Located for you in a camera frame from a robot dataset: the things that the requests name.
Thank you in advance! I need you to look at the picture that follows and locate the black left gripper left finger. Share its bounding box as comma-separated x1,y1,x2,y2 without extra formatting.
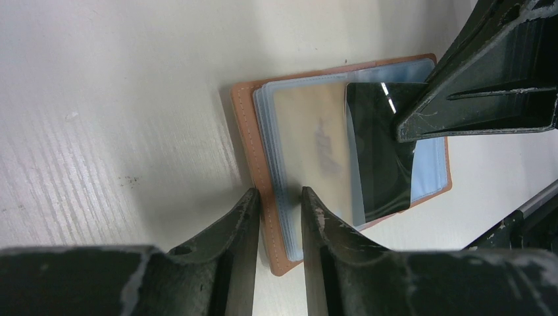
1,188,261,315

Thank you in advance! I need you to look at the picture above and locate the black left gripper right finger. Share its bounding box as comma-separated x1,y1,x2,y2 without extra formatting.
301,186,557,315

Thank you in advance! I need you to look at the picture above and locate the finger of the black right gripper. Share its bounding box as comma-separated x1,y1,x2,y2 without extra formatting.
426,1,523,83
395,1,557,142

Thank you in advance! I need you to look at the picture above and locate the glossy black card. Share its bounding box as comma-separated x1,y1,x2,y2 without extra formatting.
346,82,426,222

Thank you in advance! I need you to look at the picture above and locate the aluminium frame rail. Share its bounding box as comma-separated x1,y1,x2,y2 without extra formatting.
518,180,558,219

